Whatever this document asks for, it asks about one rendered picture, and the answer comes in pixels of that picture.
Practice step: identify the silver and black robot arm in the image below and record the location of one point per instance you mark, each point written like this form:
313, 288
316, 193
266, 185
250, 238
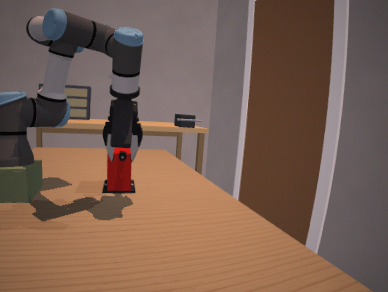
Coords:
50, 108

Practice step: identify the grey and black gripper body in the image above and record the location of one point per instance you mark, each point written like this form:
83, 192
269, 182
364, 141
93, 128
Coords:
125, 97

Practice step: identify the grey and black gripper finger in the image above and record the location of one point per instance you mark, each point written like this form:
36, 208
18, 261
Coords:
106, 138
135, 142

